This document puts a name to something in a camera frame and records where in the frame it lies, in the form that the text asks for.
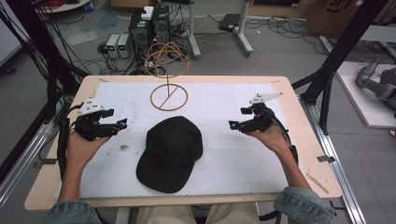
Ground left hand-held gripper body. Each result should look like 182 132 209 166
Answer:
74 98 120 142

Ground black computer tower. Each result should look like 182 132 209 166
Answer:
128 10 154 59
152 5 172 45

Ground left denim sleeve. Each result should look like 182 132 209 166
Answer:
38 200 103 224

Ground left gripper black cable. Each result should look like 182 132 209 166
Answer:
56 104 82 181

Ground thin wooden strip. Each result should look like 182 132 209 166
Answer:
305 172 330 195

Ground black metal frame post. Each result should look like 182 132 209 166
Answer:
291 0 389 135
0 0 90 185

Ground white floor platform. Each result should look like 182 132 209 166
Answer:
335 61 396 130

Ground denim sleeve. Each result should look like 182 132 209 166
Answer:
274 186 337 224
38 200 103 224

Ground white small box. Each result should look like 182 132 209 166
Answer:
140 6 155 21

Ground black flat box device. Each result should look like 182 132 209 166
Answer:
219 13 241 33

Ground grey bench power supply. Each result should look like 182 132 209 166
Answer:
117 33 132 60
106 34 121 59

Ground person's right hand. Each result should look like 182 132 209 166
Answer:
246 123 295 162

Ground white stand leg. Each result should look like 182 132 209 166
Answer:
235 0 255 58
186 0 202 60

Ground right denim sleeve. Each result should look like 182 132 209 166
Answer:
274 186 337 224

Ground cardboard box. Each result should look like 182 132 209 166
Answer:
306 0 366 39

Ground person's left hand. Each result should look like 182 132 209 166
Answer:
66 130 111 171

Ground wooden hoop hat stand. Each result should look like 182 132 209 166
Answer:
144 41 191 112

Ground person's beige trousers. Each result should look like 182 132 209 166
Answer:
135 202 262 224

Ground aluminium rail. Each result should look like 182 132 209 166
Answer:
0 121 54 209
299 95 367 224

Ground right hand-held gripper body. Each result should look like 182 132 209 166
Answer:
238 91 284 134

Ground white table mat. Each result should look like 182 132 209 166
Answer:
55 81 290 200

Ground tangle of black floor cables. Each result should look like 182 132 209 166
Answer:
245 16 329 56

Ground black baseball cap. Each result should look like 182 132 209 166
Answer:
135 115 204 194

